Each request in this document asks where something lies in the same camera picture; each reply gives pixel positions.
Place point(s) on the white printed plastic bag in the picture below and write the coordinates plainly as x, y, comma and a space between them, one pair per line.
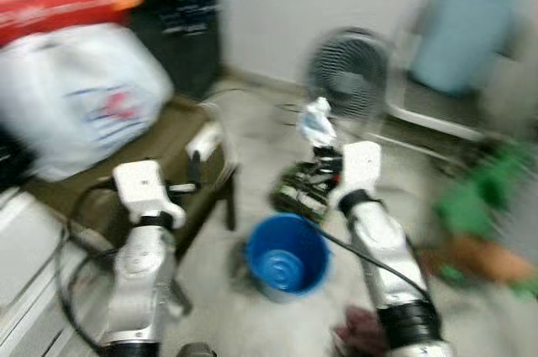
76, 80

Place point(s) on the black box of clutter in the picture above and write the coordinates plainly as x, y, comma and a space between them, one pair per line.
294, 193

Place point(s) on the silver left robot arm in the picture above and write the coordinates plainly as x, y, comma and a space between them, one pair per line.
139, 273

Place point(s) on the light blue metal chair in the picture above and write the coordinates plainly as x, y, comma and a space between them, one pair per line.
462, 29

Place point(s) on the maroon floor cloth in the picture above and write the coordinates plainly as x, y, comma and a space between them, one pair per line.
357, 336

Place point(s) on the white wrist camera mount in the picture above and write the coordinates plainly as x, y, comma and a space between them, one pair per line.
361, 168
139, 181

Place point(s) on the tall black printed luggage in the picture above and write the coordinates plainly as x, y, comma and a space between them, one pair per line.
181, 46

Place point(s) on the olive brown low stool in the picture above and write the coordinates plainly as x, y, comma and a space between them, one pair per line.
168, 134

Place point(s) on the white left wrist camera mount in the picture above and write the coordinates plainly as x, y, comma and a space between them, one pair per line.
139, 181

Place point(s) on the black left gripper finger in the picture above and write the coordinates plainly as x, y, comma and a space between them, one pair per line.
195, 174

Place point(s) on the blue plastic bucket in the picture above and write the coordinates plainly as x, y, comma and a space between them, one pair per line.
286, 265

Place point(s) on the grey round floor fan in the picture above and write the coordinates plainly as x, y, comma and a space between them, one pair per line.
349, 71

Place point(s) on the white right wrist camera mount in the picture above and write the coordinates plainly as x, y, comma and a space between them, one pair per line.
361, 168

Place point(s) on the white blue wrapper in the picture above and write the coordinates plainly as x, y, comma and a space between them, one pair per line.
317, 126

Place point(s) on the white cabinet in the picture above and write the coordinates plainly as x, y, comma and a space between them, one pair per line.
21, 273

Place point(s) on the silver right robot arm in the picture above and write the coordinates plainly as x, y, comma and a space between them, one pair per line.
378, 239

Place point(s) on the white power adapter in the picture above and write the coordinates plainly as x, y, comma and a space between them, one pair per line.
204, 140

